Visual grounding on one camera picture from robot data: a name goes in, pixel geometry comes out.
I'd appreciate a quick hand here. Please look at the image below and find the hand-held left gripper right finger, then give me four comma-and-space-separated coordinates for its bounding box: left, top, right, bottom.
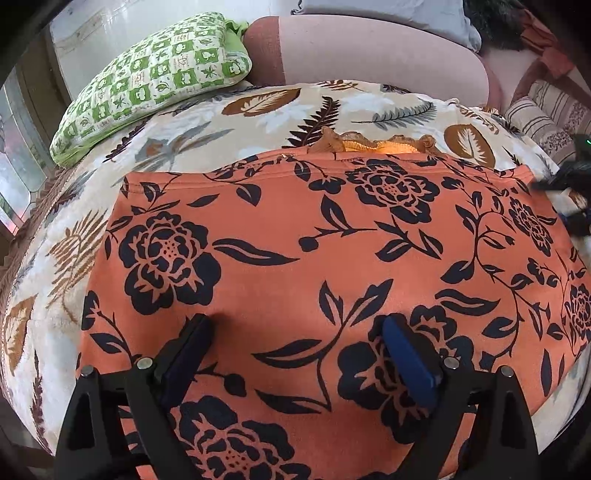
382, 314, 541, 480

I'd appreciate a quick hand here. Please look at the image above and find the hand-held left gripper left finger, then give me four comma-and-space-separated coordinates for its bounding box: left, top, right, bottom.
55, 314, 214, 480

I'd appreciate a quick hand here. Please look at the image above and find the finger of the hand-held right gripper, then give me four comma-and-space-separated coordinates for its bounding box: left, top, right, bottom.
560, 209, 591, 237
531, 170, 583, 193

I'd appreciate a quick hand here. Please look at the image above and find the orange floral shirt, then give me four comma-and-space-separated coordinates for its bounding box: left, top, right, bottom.
78, 126, 591, 480

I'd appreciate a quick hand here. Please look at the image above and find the striped cushion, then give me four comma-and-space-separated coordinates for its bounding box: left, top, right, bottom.
502, 79, 591, 165

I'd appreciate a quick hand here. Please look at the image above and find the orange cloth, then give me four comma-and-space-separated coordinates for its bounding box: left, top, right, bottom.
521, 9, 579, 80

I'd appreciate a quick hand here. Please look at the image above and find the dark furry garment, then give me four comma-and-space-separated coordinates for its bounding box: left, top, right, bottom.
463, 0, 533, 51

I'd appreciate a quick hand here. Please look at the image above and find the leaf-printed blanket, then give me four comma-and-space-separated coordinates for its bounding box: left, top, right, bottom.
0, 80, 591, 462

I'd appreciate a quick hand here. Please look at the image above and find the grey pillow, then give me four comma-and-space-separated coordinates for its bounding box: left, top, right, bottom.
291, 0, 484, 51

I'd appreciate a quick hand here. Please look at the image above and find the stained glass window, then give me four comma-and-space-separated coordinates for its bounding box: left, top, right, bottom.
0, 65, 52, 237

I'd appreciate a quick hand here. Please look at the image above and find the green patterned pillow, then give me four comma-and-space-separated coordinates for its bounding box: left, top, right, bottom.
49, 13, 253, 168

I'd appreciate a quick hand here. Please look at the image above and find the wooden door frame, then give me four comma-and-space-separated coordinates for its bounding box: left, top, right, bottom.
14, 32, 71, 158

